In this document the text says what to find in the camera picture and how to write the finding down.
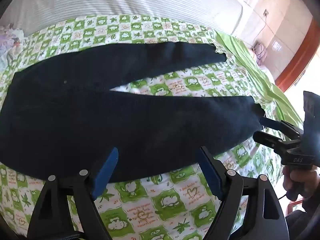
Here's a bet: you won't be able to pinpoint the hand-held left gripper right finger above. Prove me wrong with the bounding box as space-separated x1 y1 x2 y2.
199 146 290 240

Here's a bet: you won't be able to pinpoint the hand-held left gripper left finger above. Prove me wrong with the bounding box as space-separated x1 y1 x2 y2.
26 147 119 240

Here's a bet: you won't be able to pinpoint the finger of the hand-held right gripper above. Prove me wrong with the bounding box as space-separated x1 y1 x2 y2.
252 131 300 157
259 116 304 140

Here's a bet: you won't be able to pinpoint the dark navy pants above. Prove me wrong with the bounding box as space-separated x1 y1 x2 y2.
0 41 264 183

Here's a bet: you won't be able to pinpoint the person's right hand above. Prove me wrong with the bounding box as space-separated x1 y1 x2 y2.
282 166 320 196

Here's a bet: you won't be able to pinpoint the green white printed bed sheet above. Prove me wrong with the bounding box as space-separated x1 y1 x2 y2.
0 14 303 240

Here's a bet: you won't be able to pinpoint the plain green cloth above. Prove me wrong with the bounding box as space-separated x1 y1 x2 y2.
215 31 304 130

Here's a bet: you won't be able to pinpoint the pink cloth bundle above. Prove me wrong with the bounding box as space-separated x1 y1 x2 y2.
251 41 269 67

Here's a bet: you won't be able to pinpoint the person's dark clothing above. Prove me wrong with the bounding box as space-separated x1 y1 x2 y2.
285 195 320 240

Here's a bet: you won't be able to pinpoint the floral ruffled cloth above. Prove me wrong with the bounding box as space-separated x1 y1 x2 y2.
0 22 25 68

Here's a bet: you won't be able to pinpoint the red-brown wooden door frame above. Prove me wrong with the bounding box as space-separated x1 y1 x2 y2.
275 17 320 93

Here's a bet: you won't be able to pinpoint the thin wall cable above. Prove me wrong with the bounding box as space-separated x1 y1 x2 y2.
251 15 268 50

